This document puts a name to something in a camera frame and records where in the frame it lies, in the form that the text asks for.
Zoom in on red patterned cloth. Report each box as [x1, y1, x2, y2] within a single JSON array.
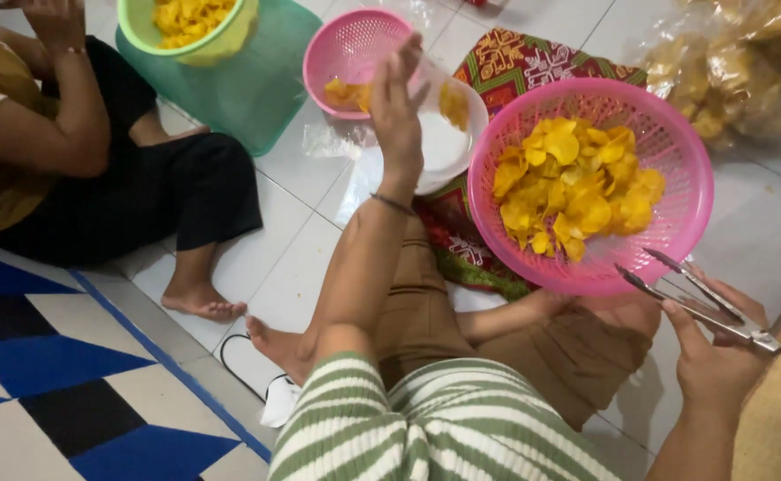
[[413, 28, 648, 302]]

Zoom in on light green plastic bucket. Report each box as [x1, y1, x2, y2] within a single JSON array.
[[116, 0, 259, 68]]

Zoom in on small pink plastic basket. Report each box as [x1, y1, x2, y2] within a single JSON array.
[[302, 8, 425, 122]]

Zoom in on person's right hand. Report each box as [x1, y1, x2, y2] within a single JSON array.
[[661, 264, 773, 415]]

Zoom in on yellow chips in clear bag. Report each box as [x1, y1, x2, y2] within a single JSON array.
[[438, 80, 471, 132]]

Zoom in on white charger plug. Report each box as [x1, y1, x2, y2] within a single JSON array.
[[260, 374, 304, 428]]

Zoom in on large pink plastic basket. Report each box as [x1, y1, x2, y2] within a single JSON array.
[[467, 77, 715, 298]]

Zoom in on brown trousers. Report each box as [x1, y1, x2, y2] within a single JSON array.
[[373, 214, 662, 432]]

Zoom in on white round plate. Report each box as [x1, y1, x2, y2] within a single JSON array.
[[380, 80, 490, 196]]

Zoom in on dark string bracelet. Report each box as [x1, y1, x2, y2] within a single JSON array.
[[369, 192, 418, 216]]

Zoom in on black cable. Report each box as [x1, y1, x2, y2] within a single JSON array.
[[220, 332, 291, 404]]

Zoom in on small pile of yellow chips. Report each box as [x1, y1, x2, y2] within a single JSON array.
[[323, 77, 374, 113]]

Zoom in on teal plastic bin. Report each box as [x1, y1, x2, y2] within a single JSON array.
[[115, 0, 324, 158]]

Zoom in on clear plastic sheet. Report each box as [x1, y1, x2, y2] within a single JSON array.
[[302, 120, 381, 161]]

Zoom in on blue black white rug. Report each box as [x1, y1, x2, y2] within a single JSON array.
[[0, 234, 274, 481]]

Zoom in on bucketful of yellow chips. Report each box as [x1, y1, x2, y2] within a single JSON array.
[[151, 0, 237, 49]]

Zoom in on person's bare foot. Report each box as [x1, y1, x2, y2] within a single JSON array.
[[245, 315, 318, 387]]

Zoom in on big plastic bags of chips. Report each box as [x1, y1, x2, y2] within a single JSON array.
[[638, 0, 781, 151]]

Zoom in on metal tongs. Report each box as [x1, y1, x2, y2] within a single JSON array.
[[614, 247, 781, 355]]

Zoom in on green striped white shirt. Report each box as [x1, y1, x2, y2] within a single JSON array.
[[269, 353, 625, 481]]

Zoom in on person's left hand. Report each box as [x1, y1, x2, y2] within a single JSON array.
[[369, 32, 432, 192]]

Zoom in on heap of yellow chips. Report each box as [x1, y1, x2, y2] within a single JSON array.
[[492, 117, 667, 263]]

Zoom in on clear plastic bag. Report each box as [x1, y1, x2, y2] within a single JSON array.
[[390, 53, 474, 135]]

